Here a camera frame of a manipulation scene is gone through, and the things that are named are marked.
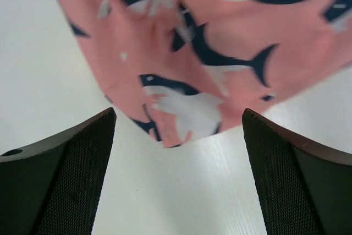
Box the pink shark print shorts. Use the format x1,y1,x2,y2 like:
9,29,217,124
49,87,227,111
58,0,351,147

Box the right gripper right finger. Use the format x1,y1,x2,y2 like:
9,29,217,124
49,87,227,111
242,109,351,234

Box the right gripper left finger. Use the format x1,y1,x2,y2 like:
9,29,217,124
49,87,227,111
1,108,116,234

